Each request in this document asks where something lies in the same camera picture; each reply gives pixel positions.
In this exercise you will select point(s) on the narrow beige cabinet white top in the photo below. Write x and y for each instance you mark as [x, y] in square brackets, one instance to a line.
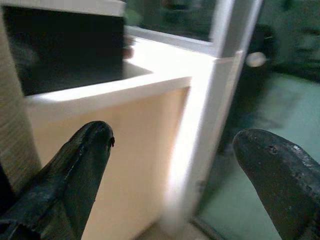
[130, 150]

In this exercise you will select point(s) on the hanging beige towel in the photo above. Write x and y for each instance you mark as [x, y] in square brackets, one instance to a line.
[15, 112]

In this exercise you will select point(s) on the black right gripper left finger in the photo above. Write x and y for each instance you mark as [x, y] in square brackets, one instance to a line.
[62, 180]

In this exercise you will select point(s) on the black countertop appliance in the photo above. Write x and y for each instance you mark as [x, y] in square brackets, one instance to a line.
[65, 50]

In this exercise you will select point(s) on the glass sliding door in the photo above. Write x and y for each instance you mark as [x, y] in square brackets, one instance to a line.
[275, 100]

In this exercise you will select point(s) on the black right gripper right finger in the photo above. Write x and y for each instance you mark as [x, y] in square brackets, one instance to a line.
[282, 180]

